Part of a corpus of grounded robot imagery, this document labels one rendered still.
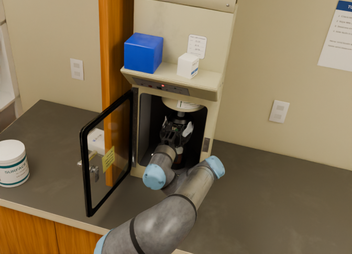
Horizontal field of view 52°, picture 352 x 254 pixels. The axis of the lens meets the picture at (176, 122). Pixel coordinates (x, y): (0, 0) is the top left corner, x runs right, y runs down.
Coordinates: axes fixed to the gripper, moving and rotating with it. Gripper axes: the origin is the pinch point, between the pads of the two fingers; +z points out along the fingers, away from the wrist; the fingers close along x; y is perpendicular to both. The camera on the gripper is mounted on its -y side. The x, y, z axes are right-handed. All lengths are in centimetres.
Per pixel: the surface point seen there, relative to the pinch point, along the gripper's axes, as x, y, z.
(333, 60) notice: -56, 21, 37
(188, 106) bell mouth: -3.6, 11.7, -3.4
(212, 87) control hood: -12.6, 29.8, -16.4
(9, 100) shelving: 103, -31, 27
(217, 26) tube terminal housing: -9.9, 44.3, -4.3
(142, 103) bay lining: 14.3, 9.4, -4.6
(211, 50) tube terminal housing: -9.2, 36.5, -4.8
